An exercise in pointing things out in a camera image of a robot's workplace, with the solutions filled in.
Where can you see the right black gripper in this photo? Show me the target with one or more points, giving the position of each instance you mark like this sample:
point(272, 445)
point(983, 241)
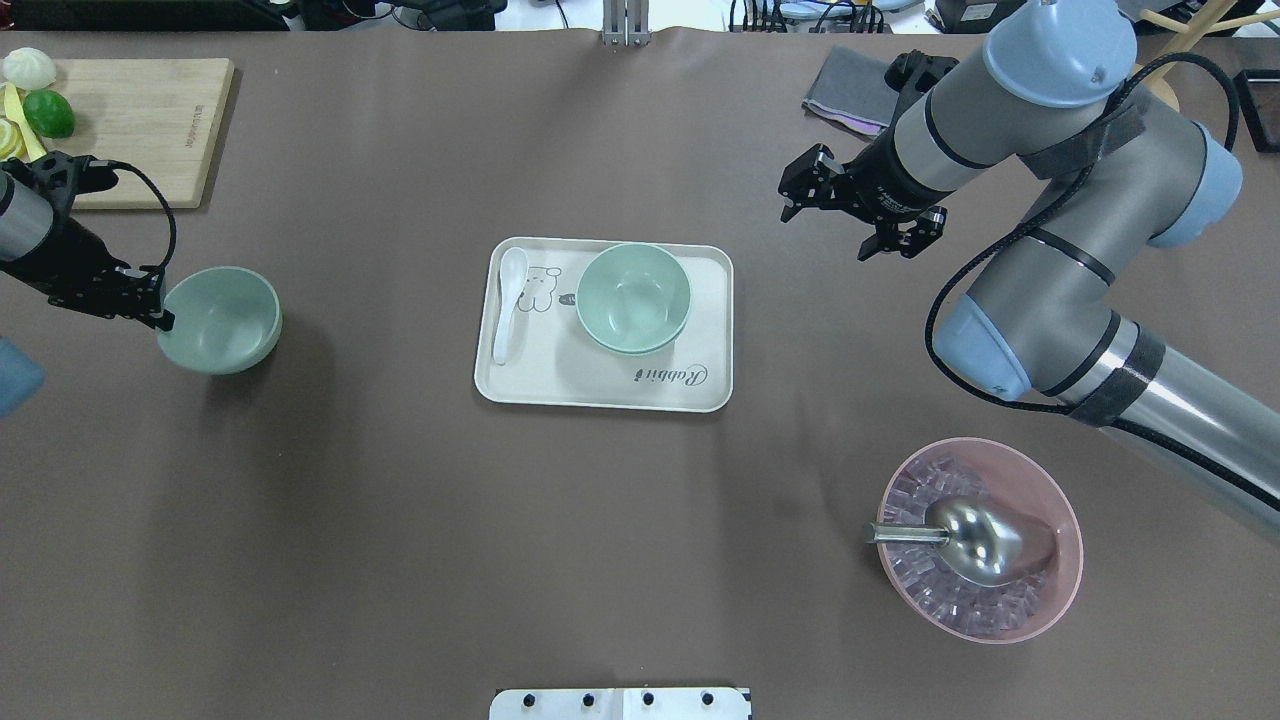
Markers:
point(879, 183)

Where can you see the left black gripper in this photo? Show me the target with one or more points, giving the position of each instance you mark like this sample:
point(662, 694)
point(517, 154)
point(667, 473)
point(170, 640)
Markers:
point(57, 262)

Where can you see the green bowl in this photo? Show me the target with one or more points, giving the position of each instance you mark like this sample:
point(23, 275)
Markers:
point(634, 298)
point(227, 319)

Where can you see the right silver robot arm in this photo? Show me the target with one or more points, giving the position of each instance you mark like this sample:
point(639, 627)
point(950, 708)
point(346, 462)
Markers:
point(1131, 159)

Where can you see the grey folded cloth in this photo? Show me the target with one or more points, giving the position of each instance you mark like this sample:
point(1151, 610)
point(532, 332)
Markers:
point(850, 89)

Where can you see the wooden cutting board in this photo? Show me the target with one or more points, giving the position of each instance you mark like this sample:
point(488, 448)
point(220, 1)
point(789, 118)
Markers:
point(163, 116)

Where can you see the lemon slice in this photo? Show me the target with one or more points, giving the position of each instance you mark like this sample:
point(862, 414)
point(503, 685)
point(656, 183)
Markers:
point(12, 144)

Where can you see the green lime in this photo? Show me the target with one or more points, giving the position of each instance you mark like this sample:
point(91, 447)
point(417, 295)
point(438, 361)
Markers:
point(49, 114)

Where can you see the yellow plastic knife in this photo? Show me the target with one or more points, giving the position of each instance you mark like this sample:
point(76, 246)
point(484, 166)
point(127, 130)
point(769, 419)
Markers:
point(30, 143)

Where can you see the white bun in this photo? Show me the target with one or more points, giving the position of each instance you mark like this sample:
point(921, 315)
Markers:
point(29, 69)

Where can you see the green bowl on tray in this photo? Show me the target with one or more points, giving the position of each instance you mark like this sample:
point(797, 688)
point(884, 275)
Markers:
point(634, 298)

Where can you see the pink bowl with ice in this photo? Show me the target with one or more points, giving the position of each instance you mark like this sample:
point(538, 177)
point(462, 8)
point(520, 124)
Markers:
point(982, 468)

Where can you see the wooden mug tree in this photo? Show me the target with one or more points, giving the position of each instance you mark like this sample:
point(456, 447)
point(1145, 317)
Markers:
point(1190, 21)

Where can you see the metal ice scoop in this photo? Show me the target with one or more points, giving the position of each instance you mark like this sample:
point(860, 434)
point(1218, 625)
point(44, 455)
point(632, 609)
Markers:
point(982, 540)

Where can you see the cream serving tray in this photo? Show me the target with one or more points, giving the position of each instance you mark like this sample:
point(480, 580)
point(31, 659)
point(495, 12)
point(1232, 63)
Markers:
point(553, 361)

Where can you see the white ceramic spoon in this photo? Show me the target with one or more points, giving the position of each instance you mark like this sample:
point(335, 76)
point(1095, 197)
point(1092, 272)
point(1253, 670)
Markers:
point(512, 274)

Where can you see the aluminium frame post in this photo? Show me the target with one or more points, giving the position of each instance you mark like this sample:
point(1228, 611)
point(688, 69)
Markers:
point(625, 23)

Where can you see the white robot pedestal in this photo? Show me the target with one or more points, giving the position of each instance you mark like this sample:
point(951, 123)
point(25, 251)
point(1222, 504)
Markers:
point(672, 702)

